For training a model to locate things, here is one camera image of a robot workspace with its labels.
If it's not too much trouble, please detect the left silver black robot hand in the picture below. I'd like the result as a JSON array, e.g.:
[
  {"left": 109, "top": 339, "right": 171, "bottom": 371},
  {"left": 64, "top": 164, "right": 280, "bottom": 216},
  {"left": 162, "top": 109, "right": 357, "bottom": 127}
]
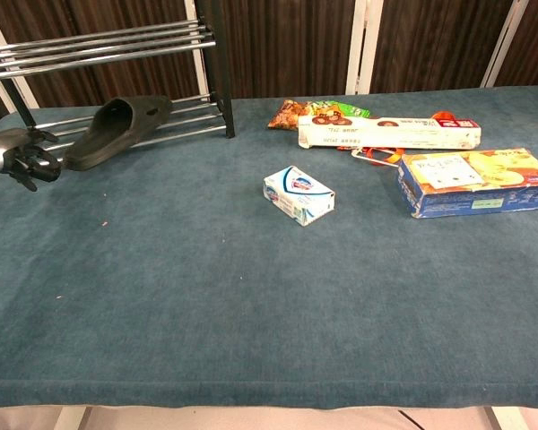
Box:
[{"left": 0, "top": 127, "right": 64, "bottom": 194}]

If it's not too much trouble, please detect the black rubber slipper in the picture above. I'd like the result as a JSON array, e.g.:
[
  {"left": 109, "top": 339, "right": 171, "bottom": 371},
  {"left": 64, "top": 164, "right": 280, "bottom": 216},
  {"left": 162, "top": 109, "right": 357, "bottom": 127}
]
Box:
[{"left": 64, "top": 95, "right": 174, "bottom": 172}]

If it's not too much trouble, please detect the black chrome shoe rack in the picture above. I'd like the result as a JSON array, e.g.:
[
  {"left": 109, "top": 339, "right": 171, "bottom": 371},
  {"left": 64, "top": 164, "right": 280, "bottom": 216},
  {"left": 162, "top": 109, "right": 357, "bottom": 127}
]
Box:
[{"left": 0, "top": 0, "right": 237, "bottom": 163}]

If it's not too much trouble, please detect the blue table cloth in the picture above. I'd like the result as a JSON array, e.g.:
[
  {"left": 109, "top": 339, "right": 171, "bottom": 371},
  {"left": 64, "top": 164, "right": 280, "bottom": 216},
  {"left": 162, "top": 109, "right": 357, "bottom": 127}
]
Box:
[{"left": 0, "top": 84, "right": 538, "bottom": 409}]

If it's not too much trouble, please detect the orange green snack bag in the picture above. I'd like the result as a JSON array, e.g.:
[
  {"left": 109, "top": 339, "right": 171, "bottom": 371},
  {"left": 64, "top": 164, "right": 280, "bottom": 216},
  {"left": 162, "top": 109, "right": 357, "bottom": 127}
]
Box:
[{"left": 267, "top": 99, "right": 371, "bottom": 132}]

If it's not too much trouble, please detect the white blue soap box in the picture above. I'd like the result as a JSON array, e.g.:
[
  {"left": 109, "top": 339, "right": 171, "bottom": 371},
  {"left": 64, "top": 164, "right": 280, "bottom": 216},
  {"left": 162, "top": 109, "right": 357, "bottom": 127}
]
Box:
[{"left": 263, "top": 165, "right": 336, "bottom": 228}]

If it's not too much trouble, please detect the brown slatted folding screen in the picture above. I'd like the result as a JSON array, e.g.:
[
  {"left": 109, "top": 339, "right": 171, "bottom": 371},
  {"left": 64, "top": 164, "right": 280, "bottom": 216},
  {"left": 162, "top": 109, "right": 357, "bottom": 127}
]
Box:
[{"left": 0, "top": 0, "right": 538, "bottom": 111}]

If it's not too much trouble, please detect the clear plastic badge holder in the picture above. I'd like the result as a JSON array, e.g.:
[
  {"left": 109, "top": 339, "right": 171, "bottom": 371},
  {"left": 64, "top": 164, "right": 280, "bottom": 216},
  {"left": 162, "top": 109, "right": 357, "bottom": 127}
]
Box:
[{"left": 350, "top": 147, "right": 401, "bottom": 169}]

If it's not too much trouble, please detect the long white cookie box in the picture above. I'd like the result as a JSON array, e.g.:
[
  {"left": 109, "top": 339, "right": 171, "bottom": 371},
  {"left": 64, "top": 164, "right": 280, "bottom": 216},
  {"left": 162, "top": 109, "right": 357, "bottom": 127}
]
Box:
[{"left": 297, "top": 114, "right": 482, "bottom": 151}]

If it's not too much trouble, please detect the orange blue cracker box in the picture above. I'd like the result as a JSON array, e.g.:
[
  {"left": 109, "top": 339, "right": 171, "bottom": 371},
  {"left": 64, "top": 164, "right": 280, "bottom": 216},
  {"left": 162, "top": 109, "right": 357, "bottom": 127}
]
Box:
[{"left": 396, "top": 147, "right": 538, "bottom": 220}]

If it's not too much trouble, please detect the orange lanyard strap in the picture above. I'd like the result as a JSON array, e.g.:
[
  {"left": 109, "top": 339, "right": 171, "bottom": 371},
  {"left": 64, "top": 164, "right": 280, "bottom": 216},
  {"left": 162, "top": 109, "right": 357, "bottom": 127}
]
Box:
[{"left": 339, "top": 110, "right": 459, "bottom": 168}]

